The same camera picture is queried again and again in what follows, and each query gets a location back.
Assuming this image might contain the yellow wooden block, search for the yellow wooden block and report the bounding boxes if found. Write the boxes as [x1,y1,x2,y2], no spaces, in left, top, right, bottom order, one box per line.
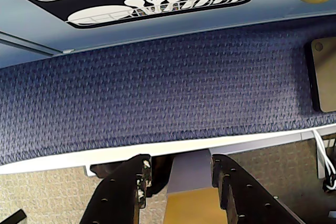
[163,186,224,224]

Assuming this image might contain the black bar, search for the black bar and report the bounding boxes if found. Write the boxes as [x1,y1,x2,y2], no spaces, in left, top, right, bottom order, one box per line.
[0,209,27,224]

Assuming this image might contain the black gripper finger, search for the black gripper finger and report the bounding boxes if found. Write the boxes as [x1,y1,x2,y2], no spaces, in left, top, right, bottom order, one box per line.
[211,153,317,224]
[86,153,153,224]

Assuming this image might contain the white cable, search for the white cable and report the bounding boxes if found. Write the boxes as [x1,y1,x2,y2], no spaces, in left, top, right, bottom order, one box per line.
[312,129,336,191]

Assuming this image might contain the tan wooden cutting board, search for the tan wooden cutting board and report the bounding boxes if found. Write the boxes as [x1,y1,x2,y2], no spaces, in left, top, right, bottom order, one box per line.
[304,35,336,113]

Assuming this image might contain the gray post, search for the gray post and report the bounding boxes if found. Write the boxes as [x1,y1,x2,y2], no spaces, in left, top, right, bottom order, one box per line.
[167,149,219,195]

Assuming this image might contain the gray-blue toy kitchen panel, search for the gray-blue toy kitchen panel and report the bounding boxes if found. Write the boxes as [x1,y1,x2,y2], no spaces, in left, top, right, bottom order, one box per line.
[0,0,336,69]

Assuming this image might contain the blue woven mat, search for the blue woven mat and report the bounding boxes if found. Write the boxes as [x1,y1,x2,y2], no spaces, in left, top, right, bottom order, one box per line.
[0,23,336,167]

